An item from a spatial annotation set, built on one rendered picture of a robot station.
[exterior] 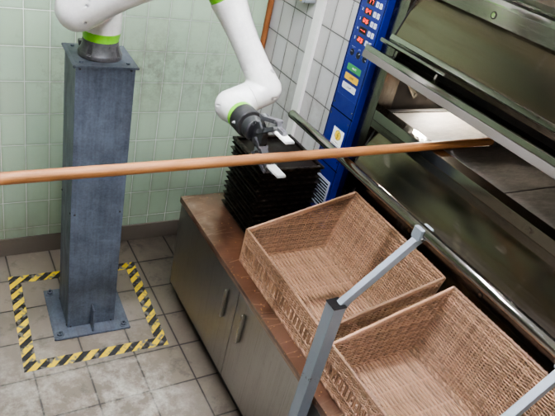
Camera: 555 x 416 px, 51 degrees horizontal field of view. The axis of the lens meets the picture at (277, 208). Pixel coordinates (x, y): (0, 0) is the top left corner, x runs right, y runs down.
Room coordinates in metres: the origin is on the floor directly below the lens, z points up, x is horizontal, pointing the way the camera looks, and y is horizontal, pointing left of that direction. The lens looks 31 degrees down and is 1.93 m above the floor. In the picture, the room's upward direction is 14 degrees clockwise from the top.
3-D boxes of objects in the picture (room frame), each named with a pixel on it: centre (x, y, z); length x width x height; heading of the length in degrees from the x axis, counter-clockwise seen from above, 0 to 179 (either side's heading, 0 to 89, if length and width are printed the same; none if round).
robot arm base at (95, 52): (1.97, 0.76, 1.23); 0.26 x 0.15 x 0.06; 34
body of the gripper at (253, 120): (1.64, 0.12, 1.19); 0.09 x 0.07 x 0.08; 37
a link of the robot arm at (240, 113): (1.70, 0.16, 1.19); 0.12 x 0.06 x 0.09; 127
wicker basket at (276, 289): (1.71, -0.26, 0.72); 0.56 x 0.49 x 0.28; 36
